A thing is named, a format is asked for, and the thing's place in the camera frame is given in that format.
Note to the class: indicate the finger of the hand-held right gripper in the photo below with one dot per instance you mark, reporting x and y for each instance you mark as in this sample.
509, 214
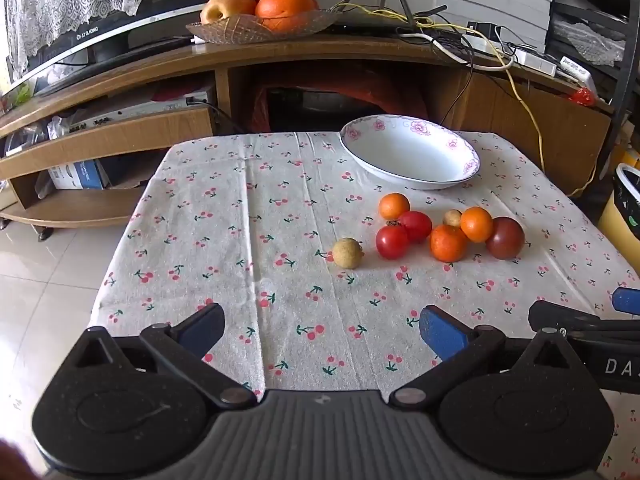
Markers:
575, 317
628, 301

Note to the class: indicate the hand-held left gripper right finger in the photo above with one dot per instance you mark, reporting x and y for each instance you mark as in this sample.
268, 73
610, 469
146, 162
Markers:
441, 332

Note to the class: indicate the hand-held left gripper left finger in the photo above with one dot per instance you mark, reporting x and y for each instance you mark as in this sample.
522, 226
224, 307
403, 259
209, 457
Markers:
200, 331

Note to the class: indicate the small tangerine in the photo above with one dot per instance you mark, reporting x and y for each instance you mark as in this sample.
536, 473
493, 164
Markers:
448, 244
476, 224
394, 206

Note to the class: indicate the red tomato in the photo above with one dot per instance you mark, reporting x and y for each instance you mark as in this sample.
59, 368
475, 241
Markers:
416, 225
392, 242

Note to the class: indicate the dark purple tomato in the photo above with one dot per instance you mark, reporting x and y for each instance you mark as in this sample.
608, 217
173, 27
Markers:
506, 238

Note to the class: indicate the small tan longan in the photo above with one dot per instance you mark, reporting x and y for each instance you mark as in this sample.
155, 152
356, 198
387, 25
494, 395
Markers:
452, 217

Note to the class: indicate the large tan longan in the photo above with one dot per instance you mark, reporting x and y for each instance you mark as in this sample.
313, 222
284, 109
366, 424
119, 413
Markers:
347, 252

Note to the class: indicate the white floral plate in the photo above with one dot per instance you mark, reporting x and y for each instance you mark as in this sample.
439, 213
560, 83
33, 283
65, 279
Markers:
400, 155

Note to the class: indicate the yellow bin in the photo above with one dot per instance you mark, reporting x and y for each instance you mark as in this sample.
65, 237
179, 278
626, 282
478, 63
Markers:
620, 230

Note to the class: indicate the cherry print tablecloth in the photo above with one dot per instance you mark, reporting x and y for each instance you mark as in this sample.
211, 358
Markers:
280, 240

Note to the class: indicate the blue and white box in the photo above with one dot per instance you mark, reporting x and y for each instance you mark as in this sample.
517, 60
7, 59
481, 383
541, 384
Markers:
77, 175

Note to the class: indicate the small red object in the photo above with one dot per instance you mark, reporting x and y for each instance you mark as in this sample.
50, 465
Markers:
584, 96

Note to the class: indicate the silver media player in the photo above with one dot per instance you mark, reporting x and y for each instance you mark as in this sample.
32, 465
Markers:
140, 110

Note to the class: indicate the white electronic box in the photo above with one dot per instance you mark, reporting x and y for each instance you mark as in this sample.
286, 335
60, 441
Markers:
577, 72

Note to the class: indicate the white power strip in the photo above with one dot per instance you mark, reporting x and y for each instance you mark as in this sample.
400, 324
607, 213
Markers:
537, 62

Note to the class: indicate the wooden television stand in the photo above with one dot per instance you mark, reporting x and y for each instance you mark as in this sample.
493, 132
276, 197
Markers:
280, 53

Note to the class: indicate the black shelf rack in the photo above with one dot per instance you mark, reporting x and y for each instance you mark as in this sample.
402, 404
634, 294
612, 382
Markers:
590, 10

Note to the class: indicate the glass fruit dish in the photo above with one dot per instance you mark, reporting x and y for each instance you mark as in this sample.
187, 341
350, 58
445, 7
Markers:
235, 30

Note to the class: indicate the black power adapter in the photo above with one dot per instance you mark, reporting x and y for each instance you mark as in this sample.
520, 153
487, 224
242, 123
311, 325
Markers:
481, 28

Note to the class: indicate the yellow apple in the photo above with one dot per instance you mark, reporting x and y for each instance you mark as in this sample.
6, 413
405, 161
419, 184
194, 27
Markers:
227, 7

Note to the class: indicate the white lace cloth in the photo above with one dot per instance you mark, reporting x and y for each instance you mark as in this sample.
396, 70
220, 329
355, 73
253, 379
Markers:
60, 0

